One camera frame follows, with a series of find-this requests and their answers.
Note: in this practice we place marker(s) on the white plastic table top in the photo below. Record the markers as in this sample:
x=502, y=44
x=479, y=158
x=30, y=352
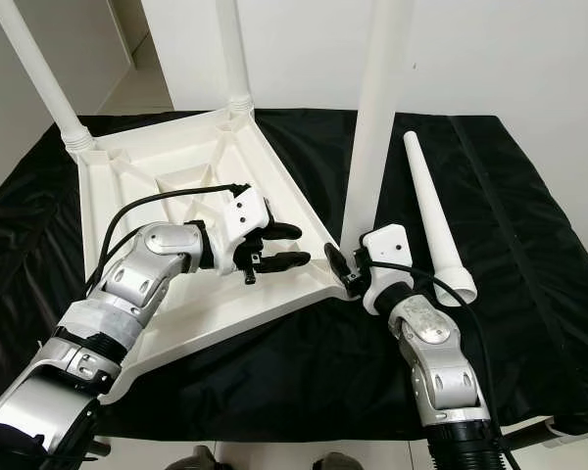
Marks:
x=186, y=157

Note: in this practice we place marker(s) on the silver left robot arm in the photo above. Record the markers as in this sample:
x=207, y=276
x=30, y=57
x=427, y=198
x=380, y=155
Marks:
x=147, y=279

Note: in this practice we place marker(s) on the black cloth table cover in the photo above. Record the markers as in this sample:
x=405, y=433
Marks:
x=284, y=382

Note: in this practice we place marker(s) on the grey right robot foot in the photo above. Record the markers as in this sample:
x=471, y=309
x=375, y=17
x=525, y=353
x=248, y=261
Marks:
x=338, y=462

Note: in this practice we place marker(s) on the grey robot foot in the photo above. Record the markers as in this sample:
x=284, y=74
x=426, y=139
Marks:
x=193, y=459
x=338, y=462

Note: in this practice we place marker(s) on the grey left robot foot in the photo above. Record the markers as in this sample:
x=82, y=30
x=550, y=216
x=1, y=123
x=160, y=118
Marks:
x=193, y=459

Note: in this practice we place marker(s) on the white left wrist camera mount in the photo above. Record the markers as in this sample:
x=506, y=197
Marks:
x=247, y=211

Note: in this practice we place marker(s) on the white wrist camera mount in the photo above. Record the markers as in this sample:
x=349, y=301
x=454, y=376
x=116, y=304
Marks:
x=247, y=211
x=390, y=245

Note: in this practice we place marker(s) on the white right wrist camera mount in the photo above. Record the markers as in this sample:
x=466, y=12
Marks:
x=390, y=245

